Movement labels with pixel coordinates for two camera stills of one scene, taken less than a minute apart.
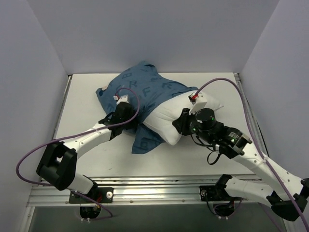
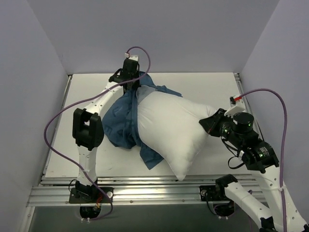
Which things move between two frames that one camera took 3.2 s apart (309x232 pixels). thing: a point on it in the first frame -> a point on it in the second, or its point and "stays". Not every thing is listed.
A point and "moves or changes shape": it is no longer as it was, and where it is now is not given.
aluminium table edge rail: [70, 79] stays
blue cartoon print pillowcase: [143, 83] moves or changes shape
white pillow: [161, 120] moves or changes shape
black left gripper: [115, 123] -> [131, 80]
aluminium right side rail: [257, 126] stays
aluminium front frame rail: [141, 190] stays
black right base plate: [206, 193] stays
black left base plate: [99, 195] stays
